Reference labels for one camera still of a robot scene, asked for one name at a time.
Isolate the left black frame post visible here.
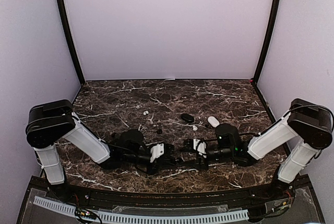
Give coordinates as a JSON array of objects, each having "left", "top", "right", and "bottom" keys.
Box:
[{"left": 56, "top": 0, "right": 86, "bottom": 86}]

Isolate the black oval charging case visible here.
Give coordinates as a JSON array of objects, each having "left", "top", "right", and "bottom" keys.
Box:
[{"left": 181, "top": 113, "right": 195, "bottom": 123}]

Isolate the black frame post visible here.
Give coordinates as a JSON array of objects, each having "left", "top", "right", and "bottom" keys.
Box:
[
  {"left": 56, "top": 0, "right": 86, "bottom": 86},
  {"left": 252, "top": 0, "right": 280, "bottom": 86}
]

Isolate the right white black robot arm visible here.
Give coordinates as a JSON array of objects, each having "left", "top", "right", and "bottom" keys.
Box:
[{"left": 181, "top": 99, "right": 333, "bottom": 200}]

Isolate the white oval charging case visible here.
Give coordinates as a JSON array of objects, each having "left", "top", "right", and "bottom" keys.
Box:
[{"left": 207, "top": 116, "right": 220, "bottom": 128}]

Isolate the white slotted cable duct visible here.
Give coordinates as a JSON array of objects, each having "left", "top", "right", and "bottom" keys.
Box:
[{"left": 33, "top": 196, "right": 249, "bottom": 223}]

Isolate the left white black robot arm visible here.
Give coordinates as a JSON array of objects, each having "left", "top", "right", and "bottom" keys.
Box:
[{"left": 26, "top": 99, "right": 181, "bottom": 201}]

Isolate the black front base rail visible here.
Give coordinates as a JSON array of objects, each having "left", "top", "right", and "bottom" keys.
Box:
[{"left": 26, "top": 175, "right": 311, "bottom": 209}]

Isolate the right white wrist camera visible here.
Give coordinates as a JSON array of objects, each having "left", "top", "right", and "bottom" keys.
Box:
[{"left": 193, "top": 139, "right": 207, "bottom": 157}]

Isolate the right black frame post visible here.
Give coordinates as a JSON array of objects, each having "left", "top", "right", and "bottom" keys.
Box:
[{"left": 252, "top": 0, "right": 280, "bottom": 86}]

